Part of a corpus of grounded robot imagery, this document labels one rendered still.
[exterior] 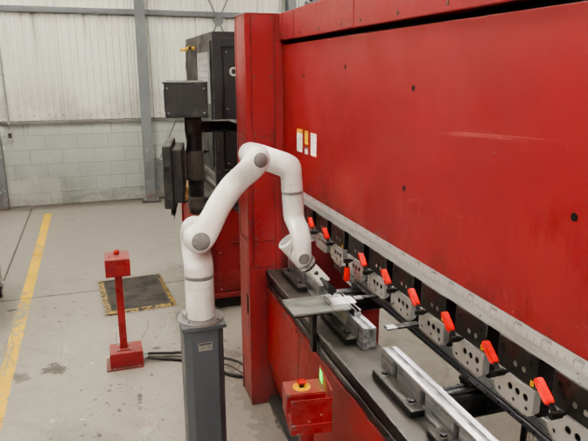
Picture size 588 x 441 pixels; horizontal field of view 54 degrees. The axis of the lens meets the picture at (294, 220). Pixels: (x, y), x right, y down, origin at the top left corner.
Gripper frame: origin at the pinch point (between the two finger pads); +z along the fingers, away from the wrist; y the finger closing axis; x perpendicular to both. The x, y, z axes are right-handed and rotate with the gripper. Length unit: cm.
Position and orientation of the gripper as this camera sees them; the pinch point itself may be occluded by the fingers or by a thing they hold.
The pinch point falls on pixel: (329, 288)
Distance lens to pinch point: 260.1
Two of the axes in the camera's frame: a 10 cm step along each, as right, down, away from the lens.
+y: -3.1, -2.4, 9.2
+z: 6.1, 6.9, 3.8
